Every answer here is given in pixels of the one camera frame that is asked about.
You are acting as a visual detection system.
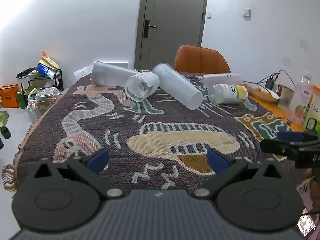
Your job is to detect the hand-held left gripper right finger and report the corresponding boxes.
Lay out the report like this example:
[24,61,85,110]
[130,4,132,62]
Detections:
[193,147,284,200]

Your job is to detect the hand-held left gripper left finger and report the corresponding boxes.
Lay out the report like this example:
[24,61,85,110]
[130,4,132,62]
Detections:
[33,148,126,200]

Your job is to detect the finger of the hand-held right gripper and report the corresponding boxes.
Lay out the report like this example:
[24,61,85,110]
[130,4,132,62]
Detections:
[277,130,318,143]
[259,139,300,159]

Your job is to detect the slim frosted plastic cup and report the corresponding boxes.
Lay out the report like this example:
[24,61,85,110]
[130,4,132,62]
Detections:
[203,73,242,89]

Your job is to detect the tall frosted plastic cup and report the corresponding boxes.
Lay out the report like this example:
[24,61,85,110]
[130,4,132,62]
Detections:
[151,63,204,111]

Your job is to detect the clear glass cup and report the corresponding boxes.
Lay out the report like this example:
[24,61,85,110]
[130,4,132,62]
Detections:
[124,71,160,103]

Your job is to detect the wide frosted plastic cup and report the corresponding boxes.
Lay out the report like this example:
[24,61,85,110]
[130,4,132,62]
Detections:
[91,60,141,86]

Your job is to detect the green yellow carton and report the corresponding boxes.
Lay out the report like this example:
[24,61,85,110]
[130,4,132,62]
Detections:
[303,85,320,132]

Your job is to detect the pink label plastic bottle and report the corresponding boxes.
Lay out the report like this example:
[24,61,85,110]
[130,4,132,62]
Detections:
[287,72,313,125]

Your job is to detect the small clear glass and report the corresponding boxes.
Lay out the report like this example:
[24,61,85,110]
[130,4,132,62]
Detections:
[277,84,295,109]

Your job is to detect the printed woven blanket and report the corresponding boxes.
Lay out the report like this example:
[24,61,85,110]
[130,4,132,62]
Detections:
[2,70,320,196]

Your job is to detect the white plate with food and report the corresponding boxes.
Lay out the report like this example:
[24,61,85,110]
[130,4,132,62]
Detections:
[246,82,280,102]

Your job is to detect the yellow label plastic bottle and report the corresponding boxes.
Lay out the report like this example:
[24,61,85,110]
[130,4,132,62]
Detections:
[208,83,257,111]

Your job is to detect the clear plastic bag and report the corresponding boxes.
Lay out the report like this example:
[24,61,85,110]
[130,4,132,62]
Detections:
[35,87,63,104]

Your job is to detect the white shopping bag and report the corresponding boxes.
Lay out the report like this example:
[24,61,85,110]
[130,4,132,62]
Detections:
[26,89,39,112]

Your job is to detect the black metal rack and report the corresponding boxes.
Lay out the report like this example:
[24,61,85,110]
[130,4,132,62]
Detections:
[16,67,64,93]

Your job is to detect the black shoe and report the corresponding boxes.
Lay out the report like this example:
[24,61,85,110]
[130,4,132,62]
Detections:
[0,126,12,140]

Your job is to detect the green bottle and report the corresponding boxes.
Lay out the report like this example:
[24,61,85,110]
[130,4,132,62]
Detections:
[17,91,27,110]

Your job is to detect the green cloth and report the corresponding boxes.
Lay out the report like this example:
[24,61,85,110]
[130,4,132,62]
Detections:
[0,111,10,128]

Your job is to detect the orange leather chair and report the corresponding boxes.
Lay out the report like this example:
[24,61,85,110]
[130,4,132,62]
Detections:
[173,45,231,74]

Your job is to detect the blue packet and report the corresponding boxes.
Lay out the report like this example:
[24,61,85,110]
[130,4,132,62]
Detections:
[36,63,52,76]

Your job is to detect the orange cardboard box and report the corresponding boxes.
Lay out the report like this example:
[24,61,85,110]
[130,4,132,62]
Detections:
[0,84,20,109]

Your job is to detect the brown paper bag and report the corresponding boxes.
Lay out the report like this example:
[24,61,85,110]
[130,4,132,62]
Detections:
[37,51,60,70]

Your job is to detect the grey door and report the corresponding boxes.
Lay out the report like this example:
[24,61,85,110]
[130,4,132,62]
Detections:
[134,0,209,70]

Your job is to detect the black cable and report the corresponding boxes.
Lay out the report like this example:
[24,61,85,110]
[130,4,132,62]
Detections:
[257,69,300,85]

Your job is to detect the black door handle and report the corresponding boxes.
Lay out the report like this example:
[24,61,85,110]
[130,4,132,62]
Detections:
[143,19,157,38]

